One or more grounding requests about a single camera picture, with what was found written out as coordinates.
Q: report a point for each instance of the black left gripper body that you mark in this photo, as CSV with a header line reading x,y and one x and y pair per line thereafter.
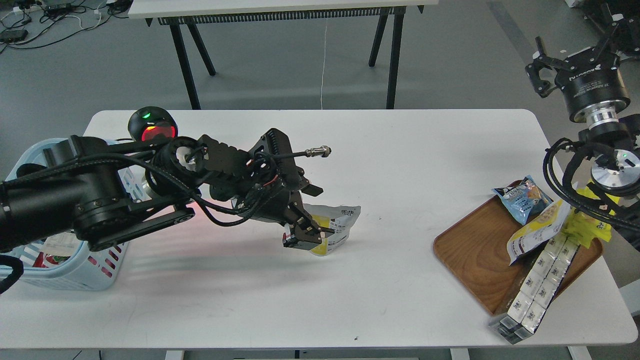
x,y
271,205

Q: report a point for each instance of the white boxed snack multipack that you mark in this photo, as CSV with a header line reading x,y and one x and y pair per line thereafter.
x,y
544,270

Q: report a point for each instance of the blue snack bag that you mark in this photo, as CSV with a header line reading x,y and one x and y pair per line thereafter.
x,y
523,200

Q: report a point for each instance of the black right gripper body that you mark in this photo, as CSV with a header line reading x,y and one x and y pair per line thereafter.
x,y
591,80

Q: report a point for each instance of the snack packages in basket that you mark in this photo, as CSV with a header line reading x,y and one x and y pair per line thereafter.
x,y
56,249

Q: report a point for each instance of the black barcode scanner red window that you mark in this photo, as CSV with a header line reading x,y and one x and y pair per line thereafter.
x,y
150,122

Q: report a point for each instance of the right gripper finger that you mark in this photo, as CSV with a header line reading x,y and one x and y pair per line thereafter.
x,y
623,36

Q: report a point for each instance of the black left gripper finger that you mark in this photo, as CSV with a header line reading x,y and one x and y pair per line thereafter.
x,y
303,222

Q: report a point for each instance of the yellow white snack pouch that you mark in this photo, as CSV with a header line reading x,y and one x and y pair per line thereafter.
x,y
338,218
546,225

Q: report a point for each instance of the yellow cartoon snack bag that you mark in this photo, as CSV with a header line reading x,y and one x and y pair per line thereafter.
x,y
581,228

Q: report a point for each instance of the white background table black legs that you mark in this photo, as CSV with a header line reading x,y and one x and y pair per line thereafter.
x,y
190,13

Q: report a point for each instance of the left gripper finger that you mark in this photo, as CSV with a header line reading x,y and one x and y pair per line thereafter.
x,y
297,237

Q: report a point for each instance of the light blue plastic basket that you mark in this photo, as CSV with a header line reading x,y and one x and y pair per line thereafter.
x,y
85,270

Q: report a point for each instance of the brown wooden tray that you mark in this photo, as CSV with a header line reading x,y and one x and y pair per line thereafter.
x,y
474,251

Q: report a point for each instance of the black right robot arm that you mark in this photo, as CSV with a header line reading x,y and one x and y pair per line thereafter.
x,y
604,162

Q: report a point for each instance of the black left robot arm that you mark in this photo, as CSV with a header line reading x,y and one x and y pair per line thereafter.
x,y
111,194

